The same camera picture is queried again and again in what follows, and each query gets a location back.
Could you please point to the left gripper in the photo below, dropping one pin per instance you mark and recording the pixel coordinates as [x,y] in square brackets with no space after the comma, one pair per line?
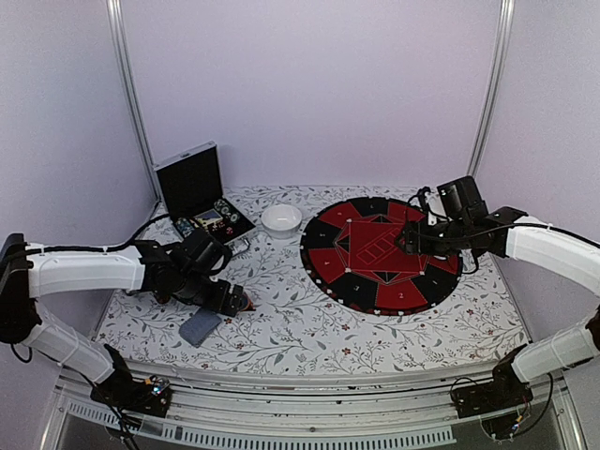
[218,303]

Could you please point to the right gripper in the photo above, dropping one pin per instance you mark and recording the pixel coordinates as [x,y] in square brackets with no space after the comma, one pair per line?
[416,240]

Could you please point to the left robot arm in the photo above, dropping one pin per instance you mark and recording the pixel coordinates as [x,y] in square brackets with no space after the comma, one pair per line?
[30,271]

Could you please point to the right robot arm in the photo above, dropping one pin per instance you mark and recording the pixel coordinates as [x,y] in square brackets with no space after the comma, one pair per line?
[516,235]

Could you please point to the loose blue card deck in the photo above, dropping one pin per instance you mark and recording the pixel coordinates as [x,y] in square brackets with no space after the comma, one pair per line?
[198,327]

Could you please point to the floral tablecloth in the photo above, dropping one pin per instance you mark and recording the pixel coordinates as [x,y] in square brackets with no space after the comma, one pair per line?
[297,330]

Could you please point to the boxed playing card deck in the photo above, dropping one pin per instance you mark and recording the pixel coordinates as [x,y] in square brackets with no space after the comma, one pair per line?
[208,218]

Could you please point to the white ceramic bowl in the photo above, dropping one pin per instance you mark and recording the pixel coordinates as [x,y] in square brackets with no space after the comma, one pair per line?
[281,221]

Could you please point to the long poker chip row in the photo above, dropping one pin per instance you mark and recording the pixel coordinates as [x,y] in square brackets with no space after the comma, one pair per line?
[185,226]

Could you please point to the short poker chip row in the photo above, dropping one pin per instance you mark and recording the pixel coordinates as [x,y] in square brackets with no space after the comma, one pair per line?
[222,207]

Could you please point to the round red black poker mat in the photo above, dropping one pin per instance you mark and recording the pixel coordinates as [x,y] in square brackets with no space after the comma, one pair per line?
[349,251]

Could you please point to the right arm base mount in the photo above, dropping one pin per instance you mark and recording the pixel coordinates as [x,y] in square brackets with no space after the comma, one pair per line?
[476,398]

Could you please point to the aluminium frame post left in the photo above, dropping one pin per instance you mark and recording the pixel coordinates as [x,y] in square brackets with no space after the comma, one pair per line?
[119,39]

